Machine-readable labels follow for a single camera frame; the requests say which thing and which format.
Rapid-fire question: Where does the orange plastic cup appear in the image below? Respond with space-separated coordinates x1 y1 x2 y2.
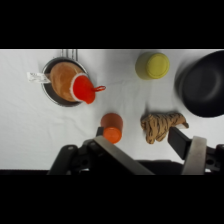
100 112 124 145

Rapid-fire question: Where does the black bowl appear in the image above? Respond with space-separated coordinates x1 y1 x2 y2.
174 49 224 118

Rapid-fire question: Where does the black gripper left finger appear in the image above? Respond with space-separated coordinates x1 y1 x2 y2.
94 126 155 176

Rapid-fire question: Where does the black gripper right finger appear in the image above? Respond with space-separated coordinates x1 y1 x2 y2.
167 126 208 176

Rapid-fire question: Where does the striped tiger plush toy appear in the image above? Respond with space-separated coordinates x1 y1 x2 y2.
140 112 190 145

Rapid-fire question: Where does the small metal pot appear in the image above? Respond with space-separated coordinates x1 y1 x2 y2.
40 49 90 108

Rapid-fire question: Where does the brown plush with red hat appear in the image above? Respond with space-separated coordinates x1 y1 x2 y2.
26 62 107 105

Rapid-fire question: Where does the yellow plastic cup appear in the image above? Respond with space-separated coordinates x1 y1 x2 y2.
134 51 171 81

